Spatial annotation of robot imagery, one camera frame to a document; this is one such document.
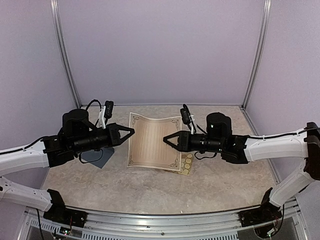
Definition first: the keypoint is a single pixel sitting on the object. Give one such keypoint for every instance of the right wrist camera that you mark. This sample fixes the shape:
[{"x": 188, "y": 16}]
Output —
[{"x": 187, "y": 118}]

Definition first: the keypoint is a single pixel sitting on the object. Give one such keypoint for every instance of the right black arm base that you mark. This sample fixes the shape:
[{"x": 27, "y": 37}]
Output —
[{"x": 266, "y": 212}]

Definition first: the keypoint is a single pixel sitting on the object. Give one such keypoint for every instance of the left aluminium corner post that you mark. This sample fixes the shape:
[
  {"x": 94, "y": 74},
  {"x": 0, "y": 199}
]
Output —
[{"x": 54, "y": 5}]

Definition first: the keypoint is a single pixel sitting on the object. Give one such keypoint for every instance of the front aluminium frame rail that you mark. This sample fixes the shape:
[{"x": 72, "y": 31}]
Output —
[{"x": 103, "y": 225}]

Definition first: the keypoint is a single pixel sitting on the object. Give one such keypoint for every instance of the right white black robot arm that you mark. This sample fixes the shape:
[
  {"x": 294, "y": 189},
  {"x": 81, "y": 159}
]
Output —
[{"x": 243, "y": 149}]

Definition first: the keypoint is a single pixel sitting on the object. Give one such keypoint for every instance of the aluminium corner post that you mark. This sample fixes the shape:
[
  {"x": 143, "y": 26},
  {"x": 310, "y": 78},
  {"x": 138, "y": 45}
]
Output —
[
  {"x": 54, "y": 5},
  {"x": 258, "y": 53}
]

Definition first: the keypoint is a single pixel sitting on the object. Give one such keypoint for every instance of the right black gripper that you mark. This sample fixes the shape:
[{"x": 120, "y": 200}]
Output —
[{"x": 183, "y": 141}]

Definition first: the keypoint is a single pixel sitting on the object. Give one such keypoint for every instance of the blue grey envelope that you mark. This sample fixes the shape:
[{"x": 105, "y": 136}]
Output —
[{"x": 97, "y": 158}]

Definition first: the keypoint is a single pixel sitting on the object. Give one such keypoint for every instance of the beige lined letter paper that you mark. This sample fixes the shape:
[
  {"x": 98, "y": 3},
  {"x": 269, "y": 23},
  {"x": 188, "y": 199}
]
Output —
[{"x": 146, "y": 147}]

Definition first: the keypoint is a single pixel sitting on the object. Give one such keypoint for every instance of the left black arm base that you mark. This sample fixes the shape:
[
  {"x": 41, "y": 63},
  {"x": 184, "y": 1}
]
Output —
[{"x": 59, "y": 213}]

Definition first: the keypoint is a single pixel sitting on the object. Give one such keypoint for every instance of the round sticker seal sheet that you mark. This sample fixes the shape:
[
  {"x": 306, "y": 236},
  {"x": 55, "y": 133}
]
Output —
[{"x": 185, "y": 164}]

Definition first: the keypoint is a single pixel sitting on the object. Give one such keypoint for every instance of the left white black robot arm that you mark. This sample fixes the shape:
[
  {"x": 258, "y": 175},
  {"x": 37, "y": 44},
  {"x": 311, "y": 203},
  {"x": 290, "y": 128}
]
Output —
[{"x": 77, "y": 135}]

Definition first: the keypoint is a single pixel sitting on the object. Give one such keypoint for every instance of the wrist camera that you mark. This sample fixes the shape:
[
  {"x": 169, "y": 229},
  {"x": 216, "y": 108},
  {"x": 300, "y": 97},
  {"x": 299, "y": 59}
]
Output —
[
  {"x": 187, "y": 118},
  {"x": 105, "y": 113}
]

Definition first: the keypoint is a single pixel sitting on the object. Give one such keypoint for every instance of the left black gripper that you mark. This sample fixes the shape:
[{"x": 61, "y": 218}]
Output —
[{"x": 114, "y": 138}]

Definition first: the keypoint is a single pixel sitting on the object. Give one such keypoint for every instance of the right aluminium corner post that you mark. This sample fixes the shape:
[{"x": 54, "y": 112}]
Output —
[{"x": 258, "y": 53}]

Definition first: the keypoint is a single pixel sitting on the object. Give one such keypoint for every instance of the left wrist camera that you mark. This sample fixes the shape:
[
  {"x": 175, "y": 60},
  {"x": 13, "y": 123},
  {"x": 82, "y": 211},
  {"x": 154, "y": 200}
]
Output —
[{"x": 105, "y": 113}]

